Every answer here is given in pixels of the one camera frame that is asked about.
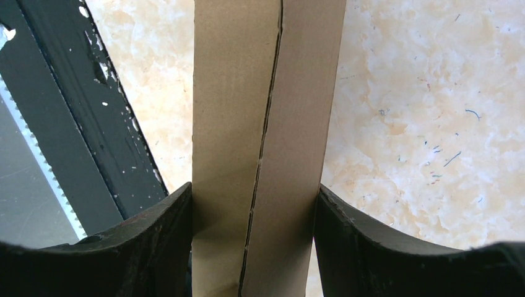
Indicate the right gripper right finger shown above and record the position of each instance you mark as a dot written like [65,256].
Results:
[360,256]

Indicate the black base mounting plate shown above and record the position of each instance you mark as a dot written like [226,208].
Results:
[62,79]

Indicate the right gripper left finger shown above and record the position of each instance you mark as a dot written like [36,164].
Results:
[146,255]

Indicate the brown cardboard box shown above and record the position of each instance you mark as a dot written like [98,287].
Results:
[263,84]

